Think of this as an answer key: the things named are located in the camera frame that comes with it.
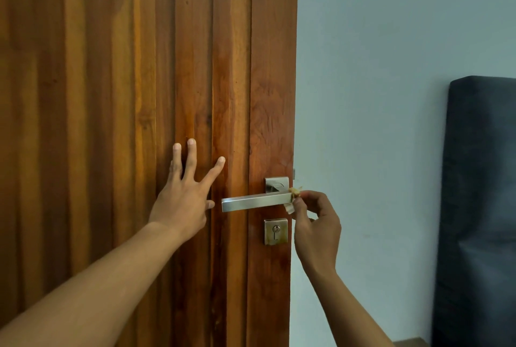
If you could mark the person's left hand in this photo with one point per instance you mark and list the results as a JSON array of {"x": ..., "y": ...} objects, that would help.
[{"x": 181, "y": 205}]

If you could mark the person's right hand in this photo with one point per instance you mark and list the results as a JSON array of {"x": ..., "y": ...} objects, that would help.
[{"x": 318, "y": 237}]

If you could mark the person's left middle finger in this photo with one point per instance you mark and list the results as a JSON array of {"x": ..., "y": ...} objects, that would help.
[{"x": 190, "y": 159}]

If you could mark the person's left thumb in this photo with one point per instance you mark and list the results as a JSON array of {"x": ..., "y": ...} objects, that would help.
[{"x": 210, "y": 204}]

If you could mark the person's right thumb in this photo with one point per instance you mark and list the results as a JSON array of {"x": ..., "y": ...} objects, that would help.
[{"x": 299, "y": 213}]

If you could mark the small beige cleaning cloth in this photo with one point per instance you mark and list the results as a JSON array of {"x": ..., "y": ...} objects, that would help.
[{"x": 294, "y": 192}]

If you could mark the brown wooden door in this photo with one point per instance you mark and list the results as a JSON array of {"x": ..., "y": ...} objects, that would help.
[{"x": 100, "y": 76}]

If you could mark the person's right forearm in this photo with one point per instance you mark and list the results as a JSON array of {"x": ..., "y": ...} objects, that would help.
[{"x": 346, "y": 310}]

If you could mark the person's left forearm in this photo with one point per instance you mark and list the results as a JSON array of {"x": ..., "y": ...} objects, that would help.
[{"x": 92, "y": 294}]

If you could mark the silver keyhole plate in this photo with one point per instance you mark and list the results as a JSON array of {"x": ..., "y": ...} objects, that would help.
[{"x": 276, "y": 231}]

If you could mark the brown wooden bedside table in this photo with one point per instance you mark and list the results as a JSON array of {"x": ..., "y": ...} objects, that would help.
[{"x": 409, "y": 342}]

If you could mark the dark grey upholstered headboard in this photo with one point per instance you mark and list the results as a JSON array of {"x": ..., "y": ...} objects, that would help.
[{"x": 479, "y": 217}]

